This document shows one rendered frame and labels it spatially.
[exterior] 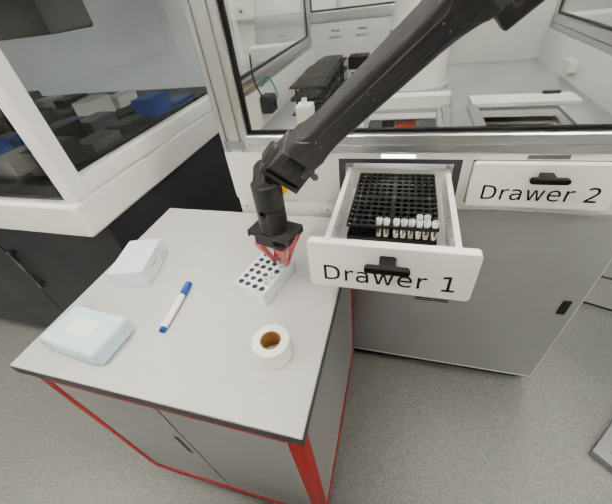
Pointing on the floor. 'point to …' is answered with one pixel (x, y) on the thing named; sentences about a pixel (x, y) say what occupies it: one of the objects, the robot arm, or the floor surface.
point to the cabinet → (492, 289)
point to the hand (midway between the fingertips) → (281, 260)
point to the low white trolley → (218, 364)
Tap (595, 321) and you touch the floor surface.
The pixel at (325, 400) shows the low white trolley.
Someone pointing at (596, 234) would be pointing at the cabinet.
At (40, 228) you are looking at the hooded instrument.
